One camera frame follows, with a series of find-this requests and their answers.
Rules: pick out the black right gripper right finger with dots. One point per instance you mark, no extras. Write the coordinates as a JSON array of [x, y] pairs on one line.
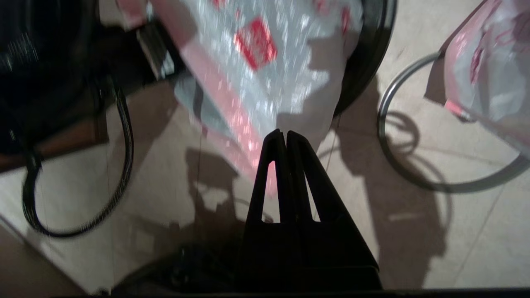
[[339, 256]]

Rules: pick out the black round trash bin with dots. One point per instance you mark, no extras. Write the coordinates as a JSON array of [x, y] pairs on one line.
[[368, 62]]

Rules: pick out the used translucent trash bag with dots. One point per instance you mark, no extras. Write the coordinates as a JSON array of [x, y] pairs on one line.
[[488, 74]]

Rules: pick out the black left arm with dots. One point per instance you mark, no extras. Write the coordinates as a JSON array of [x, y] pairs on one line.
[[49, 62]]

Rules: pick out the fresh white plastic bag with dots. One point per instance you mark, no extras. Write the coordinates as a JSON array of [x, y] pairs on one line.
[[269, 82]]

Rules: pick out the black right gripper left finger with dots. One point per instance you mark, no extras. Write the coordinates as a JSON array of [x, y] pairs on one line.
[[269, 256]]

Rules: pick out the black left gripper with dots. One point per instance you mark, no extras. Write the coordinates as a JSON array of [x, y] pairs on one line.
[[136, 62]]

